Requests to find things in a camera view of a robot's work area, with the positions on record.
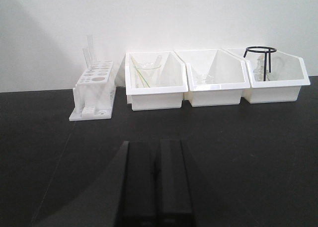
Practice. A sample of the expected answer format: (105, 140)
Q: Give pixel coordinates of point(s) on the clear glass test tube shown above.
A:
(88, 51)

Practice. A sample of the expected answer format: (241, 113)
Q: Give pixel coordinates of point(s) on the black metal ring stand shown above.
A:
(267, 51)

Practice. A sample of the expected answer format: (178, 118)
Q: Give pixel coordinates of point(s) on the white storage bin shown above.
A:
(290, 75)
(170, 87)
(229, 72)

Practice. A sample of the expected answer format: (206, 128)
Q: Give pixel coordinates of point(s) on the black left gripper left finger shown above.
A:
(138, 203)

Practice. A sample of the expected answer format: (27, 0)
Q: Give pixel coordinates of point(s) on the white test tube rack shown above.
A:
(94, 93)

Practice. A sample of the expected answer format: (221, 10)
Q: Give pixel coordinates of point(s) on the white left storage bin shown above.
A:
(170, 87)

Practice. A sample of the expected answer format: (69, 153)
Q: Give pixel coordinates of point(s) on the small glass dish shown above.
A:
(204, 79)

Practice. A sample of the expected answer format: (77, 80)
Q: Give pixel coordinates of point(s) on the white middle storage bin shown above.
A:
(229, 72)

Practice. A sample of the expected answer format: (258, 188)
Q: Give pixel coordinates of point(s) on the glass flask in left bin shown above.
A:
(148, 72)

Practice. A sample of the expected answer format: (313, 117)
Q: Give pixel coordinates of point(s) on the glassware in right bin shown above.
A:
(259, 71)

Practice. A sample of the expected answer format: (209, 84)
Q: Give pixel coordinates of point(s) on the white right storage bin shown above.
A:
(290, 75)

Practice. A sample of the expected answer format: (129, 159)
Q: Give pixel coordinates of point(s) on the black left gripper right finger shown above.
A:
(174, 200)

